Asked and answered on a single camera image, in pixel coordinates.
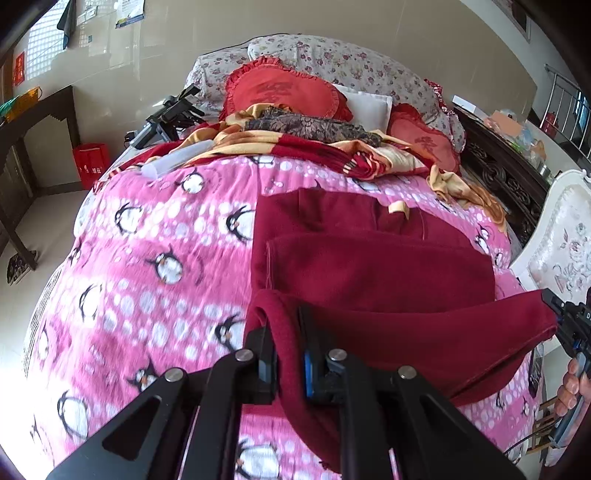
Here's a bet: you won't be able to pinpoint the white upholstered chair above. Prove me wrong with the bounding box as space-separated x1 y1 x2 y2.
510 168 591 296

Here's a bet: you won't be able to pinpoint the small red heart pillow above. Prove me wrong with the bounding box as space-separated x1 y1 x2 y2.
388 104 462 174

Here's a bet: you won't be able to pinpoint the dark red sweater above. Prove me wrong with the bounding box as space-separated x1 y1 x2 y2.
249 187 559 467

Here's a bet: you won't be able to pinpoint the orange and red blanket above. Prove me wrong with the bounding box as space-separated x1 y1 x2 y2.
152 104 509 222

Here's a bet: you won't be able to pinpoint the red bag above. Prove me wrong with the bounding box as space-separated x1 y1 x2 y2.
71 143 114 190

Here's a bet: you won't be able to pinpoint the red patterned cloth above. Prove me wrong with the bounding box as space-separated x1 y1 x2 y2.
425 78 458 121

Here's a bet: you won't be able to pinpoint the person's right hand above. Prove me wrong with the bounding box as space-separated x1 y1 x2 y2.
554 357 591 418

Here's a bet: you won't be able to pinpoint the wall frame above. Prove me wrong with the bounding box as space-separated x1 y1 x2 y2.
492 0 532 44

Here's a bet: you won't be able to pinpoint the dark hanging cloth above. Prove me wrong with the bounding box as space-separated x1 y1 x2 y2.
58 0 77 47

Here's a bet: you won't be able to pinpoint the orange box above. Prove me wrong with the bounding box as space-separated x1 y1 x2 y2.
485 111 513 132

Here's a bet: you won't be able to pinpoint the yellow green object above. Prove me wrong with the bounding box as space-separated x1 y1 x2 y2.
0 88 44 121

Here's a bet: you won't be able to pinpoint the white pillow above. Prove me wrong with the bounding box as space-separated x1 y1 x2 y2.
332 83 393 132

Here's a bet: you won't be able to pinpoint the brown patterned cloth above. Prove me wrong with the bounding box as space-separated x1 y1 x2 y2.
242 104 384 144

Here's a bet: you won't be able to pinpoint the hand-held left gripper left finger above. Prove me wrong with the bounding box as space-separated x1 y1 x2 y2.
46 325 280 480

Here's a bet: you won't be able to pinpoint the dark carved wooden cabinet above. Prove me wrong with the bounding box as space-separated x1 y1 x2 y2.
455 108 552 247

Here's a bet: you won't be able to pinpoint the metal railing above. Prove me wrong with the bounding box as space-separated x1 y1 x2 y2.
545 62 591 158

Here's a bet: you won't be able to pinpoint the large red heart pillow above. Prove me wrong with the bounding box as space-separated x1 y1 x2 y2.
219 58 354 123

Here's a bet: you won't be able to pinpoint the clear plastic bags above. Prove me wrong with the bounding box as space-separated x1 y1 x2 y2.
508 124 550 171

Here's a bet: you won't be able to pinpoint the wall calendar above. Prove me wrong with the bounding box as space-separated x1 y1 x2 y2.
115 0 146 31

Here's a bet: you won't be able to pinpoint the white flat box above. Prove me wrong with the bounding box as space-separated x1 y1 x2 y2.
452 95 485 114

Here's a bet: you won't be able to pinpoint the dark wooden table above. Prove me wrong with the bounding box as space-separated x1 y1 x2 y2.
0 85 81 273

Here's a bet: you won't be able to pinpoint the black tripod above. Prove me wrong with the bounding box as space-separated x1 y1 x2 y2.
124 85 206 151

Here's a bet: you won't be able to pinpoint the black cable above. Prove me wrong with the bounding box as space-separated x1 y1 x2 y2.
501 427 555 464

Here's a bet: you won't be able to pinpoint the pink penguin print blanket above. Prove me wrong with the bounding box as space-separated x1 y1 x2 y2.
21 152 546 480

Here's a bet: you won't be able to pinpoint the clear plastic tube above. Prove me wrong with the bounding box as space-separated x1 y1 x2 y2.
141 141 218 178

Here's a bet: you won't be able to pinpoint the floral pillow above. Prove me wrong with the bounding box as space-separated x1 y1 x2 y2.
182 34 467 153

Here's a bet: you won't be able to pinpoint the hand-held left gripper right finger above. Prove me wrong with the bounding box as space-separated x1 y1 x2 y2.
298 305 527 480

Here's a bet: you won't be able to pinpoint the dark slipper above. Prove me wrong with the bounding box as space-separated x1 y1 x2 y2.
6 249 40 284

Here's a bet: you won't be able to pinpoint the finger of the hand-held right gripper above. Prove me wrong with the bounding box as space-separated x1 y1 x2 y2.
540 288 568 320

